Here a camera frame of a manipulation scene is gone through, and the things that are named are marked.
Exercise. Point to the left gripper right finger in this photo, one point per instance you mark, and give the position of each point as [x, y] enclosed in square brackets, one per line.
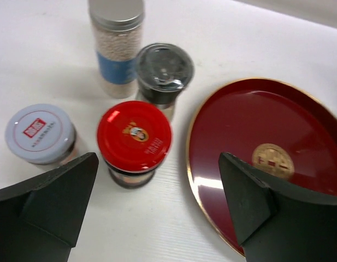
[275, 220]

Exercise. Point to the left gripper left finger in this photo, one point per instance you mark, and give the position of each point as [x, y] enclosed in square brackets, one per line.
[41, 218]

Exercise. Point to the red lid sauce jar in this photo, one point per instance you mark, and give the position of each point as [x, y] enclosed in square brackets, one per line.
[133, 138]

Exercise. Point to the white lid spice jar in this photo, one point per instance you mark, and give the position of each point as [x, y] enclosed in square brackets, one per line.
[42, 134]

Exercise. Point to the red round tray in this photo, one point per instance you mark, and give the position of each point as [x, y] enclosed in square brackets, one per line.
[272, 126]

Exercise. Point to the silver lid blue label jar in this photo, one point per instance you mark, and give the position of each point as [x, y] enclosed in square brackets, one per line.
[117, 30]

